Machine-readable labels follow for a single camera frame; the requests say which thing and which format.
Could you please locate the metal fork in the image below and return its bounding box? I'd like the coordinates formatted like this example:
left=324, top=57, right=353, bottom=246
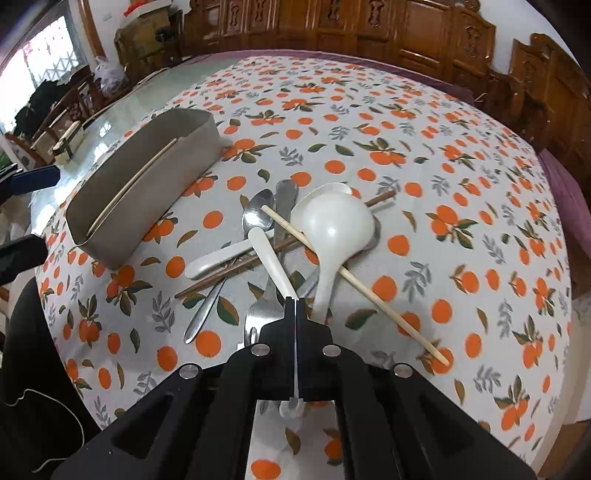
left=238, top=179, right=298, bottom=352

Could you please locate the dark wooden chair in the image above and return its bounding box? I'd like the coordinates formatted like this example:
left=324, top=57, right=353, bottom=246
left=4, top=69, right=107, bottom=167

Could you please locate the grey metal tray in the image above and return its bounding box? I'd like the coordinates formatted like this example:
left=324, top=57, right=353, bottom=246
left=65, top=108, right=223, bottom=271

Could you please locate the black clothing pile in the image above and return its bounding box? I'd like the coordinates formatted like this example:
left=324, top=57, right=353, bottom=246
left=14, top=80, right=70, bottom=134

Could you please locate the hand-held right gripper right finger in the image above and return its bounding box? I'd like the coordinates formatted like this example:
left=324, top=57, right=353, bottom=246
left=298, top=300, right=539, bottom=480

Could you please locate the cream lunch box black strap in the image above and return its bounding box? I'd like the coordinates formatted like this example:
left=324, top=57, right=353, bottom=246
left=52, top=121, right=85, bottom=166

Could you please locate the small white plastic spoon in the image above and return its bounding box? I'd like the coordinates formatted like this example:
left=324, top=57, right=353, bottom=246
left=248, top=227, right=301, bottom=418

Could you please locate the thin white cable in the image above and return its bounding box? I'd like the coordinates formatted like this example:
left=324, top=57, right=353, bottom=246
left=0, top=388, right=86, bottom=472

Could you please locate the clear plastic bag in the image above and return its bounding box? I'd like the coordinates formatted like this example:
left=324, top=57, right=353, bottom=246
left=95, top=56, right=125, bottom=95

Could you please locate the light wooden chopstick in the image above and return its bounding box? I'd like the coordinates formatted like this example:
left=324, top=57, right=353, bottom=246
left=261, top=204, right=451, bottom=366
left=87, top=137, right=178, bottom=236

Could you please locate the orange fruit print tablecloth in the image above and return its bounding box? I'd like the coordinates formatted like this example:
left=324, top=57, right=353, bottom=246
left=34, top=55, right=573, bottom=480

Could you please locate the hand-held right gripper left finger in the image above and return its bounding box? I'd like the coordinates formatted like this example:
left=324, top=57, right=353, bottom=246
left=50, top=299, right=295, bottom=480

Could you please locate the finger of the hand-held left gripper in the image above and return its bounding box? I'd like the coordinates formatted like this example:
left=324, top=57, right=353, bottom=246
left=0, top=234, right=49, bottom=287
left=0, top=165, right=61, bottom=199

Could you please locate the window with metal grille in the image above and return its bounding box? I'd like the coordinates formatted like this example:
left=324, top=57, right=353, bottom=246
left=0, top=14, right=88, bottom=134

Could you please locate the white plastic ladle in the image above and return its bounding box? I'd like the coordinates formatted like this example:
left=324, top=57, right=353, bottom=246
left=290, top=182, right=376, bottom=324

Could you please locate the stack of cardboard boxes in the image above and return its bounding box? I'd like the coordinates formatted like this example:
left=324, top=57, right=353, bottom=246
left=115, top=9, right=183, bottom=79

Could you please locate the row of carved wooden chairs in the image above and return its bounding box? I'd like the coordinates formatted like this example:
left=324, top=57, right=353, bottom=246
left=180, top=0, right=591, bottom=185

